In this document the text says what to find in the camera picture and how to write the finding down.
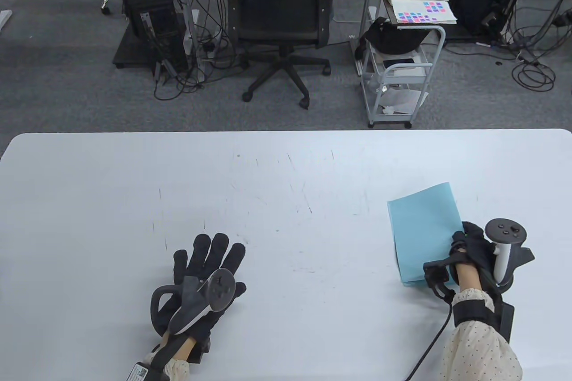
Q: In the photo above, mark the person's left hand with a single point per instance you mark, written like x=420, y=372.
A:
x=205, y=256

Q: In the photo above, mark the person's right hand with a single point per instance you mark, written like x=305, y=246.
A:
x=476, y=247

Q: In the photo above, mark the person's right forearm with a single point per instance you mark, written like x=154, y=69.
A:
x=478, y=345

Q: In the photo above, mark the person's left forearm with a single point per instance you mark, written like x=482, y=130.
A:
x=181, y=349

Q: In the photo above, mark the crumpled white paper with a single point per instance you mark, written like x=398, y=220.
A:
x=404, y=99

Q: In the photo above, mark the grey and white tracking controller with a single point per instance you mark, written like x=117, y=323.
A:
x=505, y=231
x=219, y=287

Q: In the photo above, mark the black glove sensor module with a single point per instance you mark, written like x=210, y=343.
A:
x=202, y=349
x=435, y=274

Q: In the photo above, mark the white rolling cart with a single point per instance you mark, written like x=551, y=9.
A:
x=389, y=120

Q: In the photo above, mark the black phone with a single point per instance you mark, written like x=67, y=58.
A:
x=397, y=62

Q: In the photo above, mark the black bag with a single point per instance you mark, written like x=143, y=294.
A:
x=393, y=39

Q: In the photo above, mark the sheet with coloured squares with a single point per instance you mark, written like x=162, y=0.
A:
x=415, y=18

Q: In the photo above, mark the black computer tower on stand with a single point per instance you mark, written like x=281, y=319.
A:
x=147, y=6

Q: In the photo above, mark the white desk foot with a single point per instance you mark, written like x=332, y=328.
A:
x=3, y=21

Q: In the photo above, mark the black wrist camera box with label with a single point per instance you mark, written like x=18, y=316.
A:
x=145, y=373

